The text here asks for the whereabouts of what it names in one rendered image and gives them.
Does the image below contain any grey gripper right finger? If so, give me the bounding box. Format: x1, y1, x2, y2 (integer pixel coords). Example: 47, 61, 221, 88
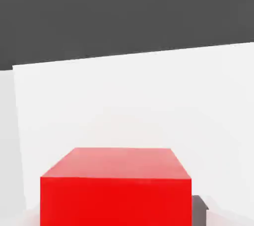
191, 195, 242, 226

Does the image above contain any small red cube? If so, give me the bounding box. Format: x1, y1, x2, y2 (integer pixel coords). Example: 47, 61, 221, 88
40, 147, 192, 226

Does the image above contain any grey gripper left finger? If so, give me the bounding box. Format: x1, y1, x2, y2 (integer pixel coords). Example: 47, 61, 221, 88
22, 203, 41, 226

